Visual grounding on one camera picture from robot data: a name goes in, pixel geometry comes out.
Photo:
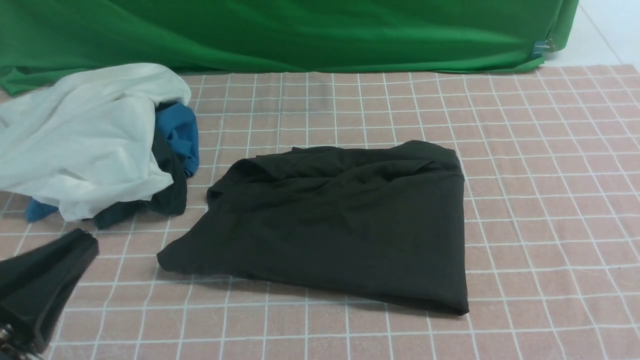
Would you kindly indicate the green backdrop cloth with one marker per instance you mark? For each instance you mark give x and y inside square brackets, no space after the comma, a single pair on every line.
[45,40]

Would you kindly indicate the blue binder clip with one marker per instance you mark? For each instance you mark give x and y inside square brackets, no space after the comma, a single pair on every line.
[543,48]

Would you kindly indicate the blue garment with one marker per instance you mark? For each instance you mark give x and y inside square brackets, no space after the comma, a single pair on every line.
[178,124]

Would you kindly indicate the white garment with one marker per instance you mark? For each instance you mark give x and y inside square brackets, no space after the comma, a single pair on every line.
[86,142]

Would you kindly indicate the dark teal garment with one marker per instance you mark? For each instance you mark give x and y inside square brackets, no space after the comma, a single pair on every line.
[171,200]

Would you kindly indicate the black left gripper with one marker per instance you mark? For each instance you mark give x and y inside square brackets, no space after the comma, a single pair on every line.
[35,287]

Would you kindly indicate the gray long-sleeve top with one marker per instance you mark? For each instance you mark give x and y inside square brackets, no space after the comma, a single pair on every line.
[381,224]

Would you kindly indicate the pink grid table mat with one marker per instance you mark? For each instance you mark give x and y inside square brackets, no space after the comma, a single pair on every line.
[551,160]

